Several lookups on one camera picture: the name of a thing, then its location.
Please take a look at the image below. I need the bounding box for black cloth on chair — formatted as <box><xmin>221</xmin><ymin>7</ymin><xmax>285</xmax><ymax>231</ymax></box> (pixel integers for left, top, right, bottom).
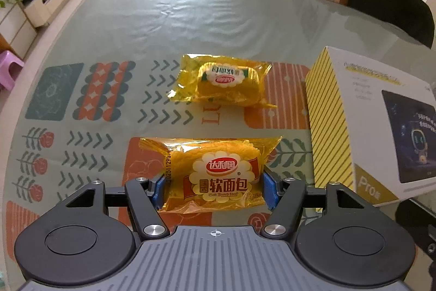
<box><xmin>347</xmin><ymin>0</ymin><xmax>435</xmax><ymax>48</ymax></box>

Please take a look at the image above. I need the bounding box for purple plastic stool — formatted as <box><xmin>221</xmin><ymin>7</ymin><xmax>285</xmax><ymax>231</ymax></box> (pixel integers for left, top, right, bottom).
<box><xmin>0</xmin><ymin>50</ymin><xmax>24</xmax><ymax>91</ymax></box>

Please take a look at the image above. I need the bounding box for white yellow striped product box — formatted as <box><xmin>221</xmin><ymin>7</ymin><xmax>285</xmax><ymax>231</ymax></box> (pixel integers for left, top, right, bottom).
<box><xmin>305</xmin><ymin>46</ymin><xmax>435</xmax><ymax>206</ymax></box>

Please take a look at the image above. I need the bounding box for yellow cake snack packet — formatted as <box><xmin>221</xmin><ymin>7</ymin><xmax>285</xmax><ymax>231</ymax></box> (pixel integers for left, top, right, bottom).
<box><xmin>167</xmin><ymin>54</ymin><xmax>276</xmax><ymax>108</ymax></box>

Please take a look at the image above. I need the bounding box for patterned plastic tablecloth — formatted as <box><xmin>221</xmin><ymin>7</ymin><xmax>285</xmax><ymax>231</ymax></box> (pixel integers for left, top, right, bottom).
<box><xmin>1</xmin><ymin>0</ymin><xmax>435</xmax><ymax>290</ymax></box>

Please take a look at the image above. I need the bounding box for yellow soft bread packet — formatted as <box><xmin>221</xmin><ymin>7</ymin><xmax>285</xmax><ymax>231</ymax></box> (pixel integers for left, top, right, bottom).
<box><xmin>139</xmin><ymin>136</ymin><xmax>281</xmax><ymax>214</ymax></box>

